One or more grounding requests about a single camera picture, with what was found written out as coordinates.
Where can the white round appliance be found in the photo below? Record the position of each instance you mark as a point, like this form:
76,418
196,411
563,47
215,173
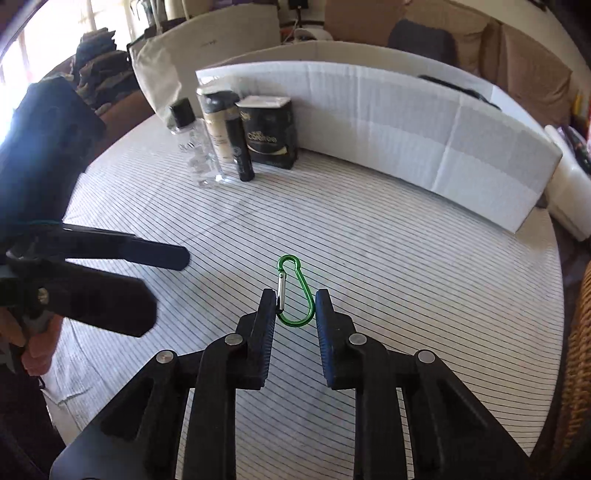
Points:
318,36

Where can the dark cushion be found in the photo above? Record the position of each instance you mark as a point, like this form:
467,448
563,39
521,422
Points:
422,41

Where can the person's left hand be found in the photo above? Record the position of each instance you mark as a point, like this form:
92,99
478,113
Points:
41,350

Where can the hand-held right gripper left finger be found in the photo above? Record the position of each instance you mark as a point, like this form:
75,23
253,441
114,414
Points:
268,350

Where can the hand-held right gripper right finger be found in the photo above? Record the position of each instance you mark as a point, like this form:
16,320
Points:
323,341

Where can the wicker chair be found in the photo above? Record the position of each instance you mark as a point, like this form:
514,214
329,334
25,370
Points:
577,369

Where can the clear bottle with black cap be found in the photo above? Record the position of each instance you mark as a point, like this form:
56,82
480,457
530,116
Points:
198,152

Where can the black tube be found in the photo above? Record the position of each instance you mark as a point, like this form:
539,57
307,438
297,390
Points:
240,157

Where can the green carabiner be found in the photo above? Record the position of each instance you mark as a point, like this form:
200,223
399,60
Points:
280,290

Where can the desktop with striped tablecloth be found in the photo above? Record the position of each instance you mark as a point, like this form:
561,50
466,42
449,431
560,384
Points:
392,277

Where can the beige tote bag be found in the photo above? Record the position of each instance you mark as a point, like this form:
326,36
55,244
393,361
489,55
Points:
184,50

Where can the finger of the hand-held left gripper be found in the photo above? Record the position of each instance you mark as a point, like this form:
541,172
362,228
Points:
106,300
138,251

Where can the black carton with gold print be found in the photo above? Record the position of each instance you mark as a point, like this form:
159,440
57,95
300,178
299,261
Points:
272,134

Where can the pile of dark clothes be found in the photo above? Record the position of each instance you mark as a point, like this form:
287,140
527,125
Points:
101,64

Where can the white cardboard box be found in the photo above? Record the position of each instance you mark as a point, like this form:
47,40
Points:
392,115

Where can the beige sofa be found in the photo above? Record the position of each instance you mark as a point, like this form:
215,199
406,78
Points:
531,69

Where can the person's dark clothing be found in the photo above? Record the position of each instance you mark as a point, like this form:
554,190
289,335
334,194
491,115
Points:
23,424

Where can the beige and black lotion bottle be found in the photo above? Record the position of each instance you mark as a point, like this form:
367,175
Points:
219,134

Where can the white plastic container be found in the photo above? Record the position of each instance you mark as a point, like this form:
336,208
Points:
570,194

